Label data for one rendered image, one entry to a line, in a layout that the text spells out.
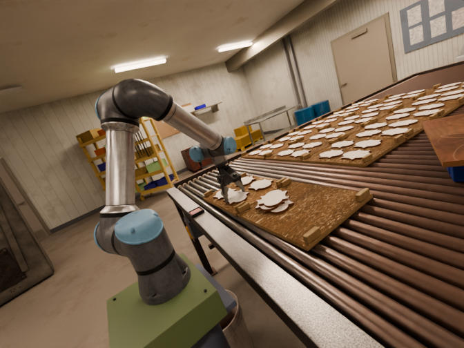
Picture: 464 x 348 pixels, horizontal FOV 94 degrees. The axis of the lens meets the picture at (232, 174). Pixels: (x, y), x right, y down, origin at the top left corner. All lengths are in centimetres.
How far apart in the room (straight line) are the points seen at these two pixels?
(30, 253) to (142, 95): 390
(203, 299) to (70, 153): 692
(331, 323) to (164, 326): 37
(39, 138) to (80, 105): 130
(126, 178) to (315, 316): 63
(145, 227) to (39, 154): 690
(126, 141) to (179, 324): 54
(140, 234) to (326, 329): 46
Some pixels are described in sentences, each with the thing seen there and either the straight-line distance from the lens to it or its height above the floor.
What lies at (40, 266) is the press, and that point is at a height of 22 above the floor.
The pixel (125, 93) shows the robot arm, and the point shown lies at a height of 152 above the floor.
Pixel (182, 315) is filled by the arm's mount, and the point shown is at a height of 96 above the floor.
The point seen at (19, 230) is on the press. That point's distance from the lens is 437.
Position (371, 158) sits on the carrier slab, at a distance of 124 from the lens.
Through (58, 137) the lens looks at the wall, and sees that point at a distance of 741.
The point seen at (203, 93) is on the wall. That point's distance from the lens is 840.
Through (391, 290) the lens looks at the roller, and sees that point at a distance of 62.
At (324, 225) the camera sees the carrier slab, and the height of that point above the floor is 94.
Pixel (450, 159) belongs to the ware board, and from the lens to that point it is 87.
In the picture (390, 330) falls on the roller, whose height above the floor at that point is 92.
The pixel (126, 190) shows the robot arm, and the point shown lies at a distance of 76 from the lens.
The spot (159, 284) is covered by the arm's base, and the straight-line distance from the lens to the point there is 68.
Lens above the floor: 137
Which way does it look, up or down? 15 degrees down
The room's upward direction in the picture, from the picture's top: 20 degrees counter-clockwise
